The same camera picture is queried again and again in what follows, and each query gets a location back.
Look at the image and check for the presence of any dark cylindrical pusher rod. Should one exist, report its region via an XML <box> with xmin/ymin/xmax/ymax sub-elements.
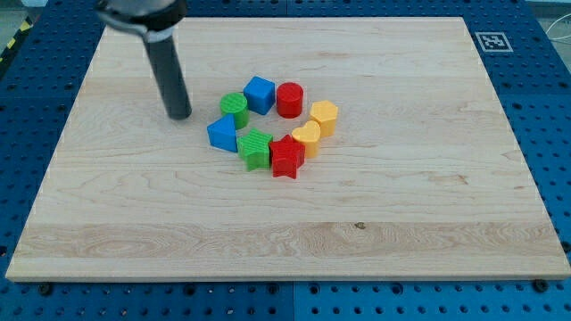
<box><xmin>144</xmin><ymin>28</ymin><xmax>192</xmax><ymax>120</ymax></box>

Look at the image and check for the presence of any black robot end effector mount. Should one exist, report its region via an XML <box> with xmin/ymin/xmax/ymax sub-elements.
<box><xmin>95</xmin><ymin>0</ymin><xmax>187</xmax><ymax>36</ymax></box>

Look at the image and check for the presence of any blue triangle block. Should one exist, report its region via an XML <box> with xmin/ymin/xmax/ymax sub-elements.
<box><xmin>207</xmin><ymin>114</ymin><xmax>237</xmax><ymax>152</ymax></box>

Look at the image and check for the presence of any green cylinder block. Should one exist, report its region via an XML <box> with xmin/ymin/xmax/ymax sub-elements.
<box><xmin>219</xmin><ymin>93</ymin><xmax>249</xmax><ymax>129</ymax></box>

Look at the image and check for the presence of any blue cube block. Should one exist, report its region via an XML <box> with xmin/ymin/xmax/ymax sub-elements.
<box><xmin>243</xmin><ymin>76</ymin><xmax>276</xmax><ymax>115</ymax></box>

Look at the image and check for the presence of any green star block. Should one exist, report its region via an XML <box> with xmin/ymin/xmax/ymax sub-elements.
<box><xmin>237</xmin><ymin>128</ymin><xmax>273</xmax><ymax>171</ymax></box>

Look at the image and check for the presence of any red cylinder block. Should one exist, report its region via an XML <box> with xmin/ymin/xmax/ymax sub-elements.
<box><xmin>277</xmin><ymin>82</ymin><xmax>304</xmax><ymax>119</ymax></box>

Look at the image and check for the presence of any red star block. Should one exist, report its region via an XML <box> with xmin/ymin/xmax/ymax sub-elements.
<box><xmin>269</xmin><ymin>135</ymin><xmax>305</xmax><ymax>179</ymax></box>

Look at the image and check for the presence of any yellow heart block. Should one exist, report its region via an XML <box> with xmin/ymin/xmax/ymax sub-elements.
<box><xmin>292</xmin><ymin>120</ymin><xmax>321</xmax><ymax>158</ymax></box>

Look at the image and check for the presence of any yellow hexagon block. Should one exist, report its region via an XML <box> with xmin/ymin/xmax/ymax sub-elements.
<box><xmin>310</xmin><ymin>100</ymin><xmax>338</xmax><ymax>137</ymax></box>

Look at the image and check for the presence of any light wooden board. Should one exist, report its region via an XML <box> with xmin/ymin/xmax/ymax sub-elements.
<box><xmin>6</xmin><ymin>17</ymin><xmax>570</xmax><ymax>283</ymax></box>

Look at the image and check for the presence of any white fiducial marker tag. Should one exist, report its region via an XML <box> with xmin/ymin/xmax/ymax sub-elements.
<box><xmin>475</xmin><ymin>31</ymin><xmax>513</xmax><ymax>53</ymax></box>

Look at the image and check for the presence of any white cable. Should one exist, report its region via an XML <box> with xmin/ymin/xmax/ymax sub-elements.
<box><xmin>544</xmin><ymin>12</ymin><xmax>571</xmax><ymax>45</ymax></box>

